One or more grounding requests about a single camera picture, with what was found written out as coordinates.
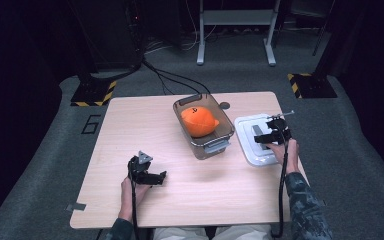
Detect translucent brown storage box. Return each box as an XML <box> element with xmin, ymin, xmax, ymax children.
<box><xmin>172</xmin><ymin>93</ymin><xmax>236</xmax><ymax>161</ymax></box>

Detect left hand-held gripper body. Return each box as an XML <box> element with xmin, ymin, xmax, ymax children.
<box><xmin>127</xmin><ymin>150</ymin><xmax>154</xmax><ymax>184</ymax></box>

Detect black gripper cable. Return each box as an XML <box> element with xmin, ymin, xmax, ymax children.
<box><xmin>128</xmin><ymin>166</ymin><xmax>140</xmax><ymax>240</ymax></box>
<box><xmin>271</xmin><ymin>128</ymin><xmax>290</xmax><ymax>239</ymax></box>

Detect white floor cables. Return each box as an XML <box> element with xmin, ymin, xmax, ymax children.
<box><xmin>144</xmin><ymin>0</ymin><xmax>221</xmax><ymax>54</ymax></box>

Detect white lid with grey handle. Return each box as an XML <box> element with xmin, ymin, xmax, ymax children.
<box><xmin>233</xmin><ymin>113</ymin><xmax>282</xmax><ymax>167</ymax></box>

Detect white metal desk frame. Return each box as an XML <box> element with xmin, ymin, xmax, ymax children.
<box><xmin>195</xmin><ymin>0</ymin><xmax>282</xmax><ymax>67</ymax></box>

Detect person's right hand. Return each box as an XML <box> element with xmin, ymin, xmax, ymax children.
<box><xmin>265</xmin><ymin>138</ymin><xmax>301</xmax><ymax>175</ymax></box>

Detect black floor cables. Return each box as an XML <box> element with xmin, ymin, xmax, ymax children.
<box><xmin>141</xmin><ymin>58</ymin><xmax>212</xmax><ymax>96</ymax></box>

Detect person's left hand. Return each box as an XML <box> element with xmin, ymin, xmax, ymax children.
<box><xmin>119</xmin><ymin>176</ymin><xmax>152</xmax><ymax>215</ymax></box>

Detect hazard striped black stand base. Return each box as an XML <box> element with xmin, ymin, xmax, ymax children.
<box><xmin>70</xmin><ymin>79</ymin><xmax>118</xmax><ymax>108</ymax></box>
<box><xmin>286</xmin><ymin>72</ymin><xmax>338</xmax><ymax>100</ymax></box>

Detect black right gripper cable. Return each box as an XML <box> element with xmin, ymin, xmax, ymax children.
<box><xmin>271</xmin><ymin>128</ymin><xmax>290</xmax><ymax>239</ymax></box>

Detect person's legs in beige trousers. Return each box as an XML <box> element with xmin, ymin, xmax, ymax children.
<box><xmin>152</xmin><ymin>224</ymin><xmax>274</xmax><ymax>240</ymax></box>

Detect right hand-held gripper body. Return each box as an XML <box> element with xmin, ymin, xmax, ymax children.
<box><xmin>265</xmin><ymin>110</ymin><xmax>296</xmax><ymax>145</ymax></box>

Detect orange plush toy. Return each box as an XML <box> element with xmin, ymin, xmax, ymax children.
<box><xmin>180</xmin><ymin>105</ymin><xmax>221</xmax><ymax>139</ymax></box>

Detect grey tape piece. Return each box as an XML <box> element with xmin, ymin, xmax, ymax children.
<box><xmin>65</xmin><ymin>202</ymin><xmax>87</xmax><ymax>212</ymax></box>

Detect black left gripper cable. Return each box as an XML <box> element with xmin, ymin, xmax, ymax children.
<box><xmin>128</xmin><ymin>166</ymin><xmax>140</xmax><ymax>240</ymax></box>

